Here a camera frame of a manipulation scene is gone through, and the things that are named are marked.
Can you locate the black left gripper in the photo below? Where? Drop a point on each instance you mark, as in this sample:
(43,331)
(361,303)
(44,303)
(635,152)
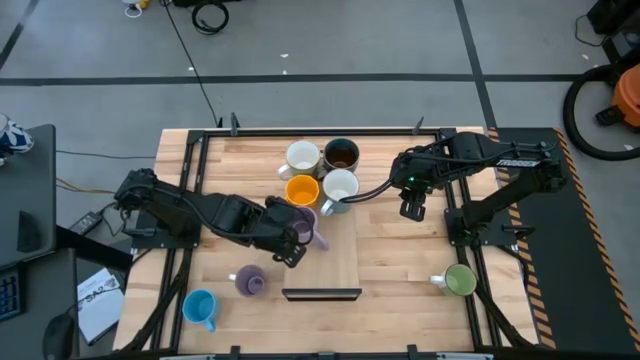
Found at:
(280,225)

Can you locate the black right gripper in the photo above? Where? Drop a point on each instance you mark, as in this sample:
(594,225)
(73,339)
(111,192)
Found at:
(415,172)

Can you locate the purple ridged mug brown rim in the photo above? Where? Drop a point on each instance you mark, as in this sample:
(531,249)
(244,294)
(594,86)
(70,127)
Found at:
(250,281)

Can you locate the orange yellow mug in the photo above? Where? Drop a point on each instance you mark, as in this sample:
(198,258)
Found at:
(302,191)

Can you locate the dark brown glazed mug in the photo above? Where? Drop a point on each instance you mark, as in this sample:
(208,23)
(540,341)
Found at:
(341,156)

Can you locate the light blue mug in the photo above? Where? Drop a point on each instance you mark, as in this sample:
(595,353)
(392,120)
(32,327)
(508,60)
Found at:
(199,306)

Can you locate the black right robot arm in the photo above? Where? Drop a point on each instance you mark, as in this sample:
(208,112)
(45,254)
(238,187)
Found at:
(480,147)

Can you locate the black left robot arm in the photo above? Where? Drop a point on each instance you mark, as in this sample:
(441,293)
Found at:
(200,210)

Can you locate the wooden riser shelf black legs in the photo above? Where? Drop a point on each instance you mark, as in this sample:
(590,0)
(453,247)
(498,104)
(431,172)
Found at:
(325,265)

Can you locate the black mat with hazard stripes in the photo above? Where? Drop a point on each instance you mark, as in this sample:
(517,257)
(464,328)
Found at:
(585,260)

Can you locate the white printed booklet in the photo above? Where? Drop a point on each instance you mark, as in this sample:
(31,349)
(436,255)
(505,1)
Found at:
(100,315)

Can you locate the black power adapter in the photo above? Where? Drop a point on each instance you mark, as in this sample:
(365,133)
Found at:
(86,225)

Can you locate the orange shop vacuum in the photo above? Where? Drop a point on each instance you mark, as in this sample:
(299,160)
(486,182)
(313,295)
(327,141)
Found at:
(629,95)

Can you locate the black computer mouse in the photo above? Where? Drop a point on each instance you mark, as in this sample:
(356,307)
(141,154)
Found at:
(59,340)

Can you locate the black desk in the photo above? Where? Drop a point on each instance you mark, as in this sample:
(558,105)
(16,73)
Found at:
(30,190)
(35,300)

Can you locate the black equipment case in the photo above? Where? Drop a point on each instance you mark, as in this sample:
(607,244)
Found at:
(620,20)

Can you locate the black keyboard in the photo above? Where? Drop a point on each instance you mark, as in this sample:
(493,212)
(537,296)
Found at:
(9,295)

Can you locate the blue white patterned object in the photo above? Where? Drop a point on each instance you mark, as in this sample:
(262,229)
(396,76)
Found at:
(17,140)

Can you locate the black metal table frame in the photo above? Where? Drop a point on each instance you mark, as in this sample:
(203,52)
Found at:
(320,132)

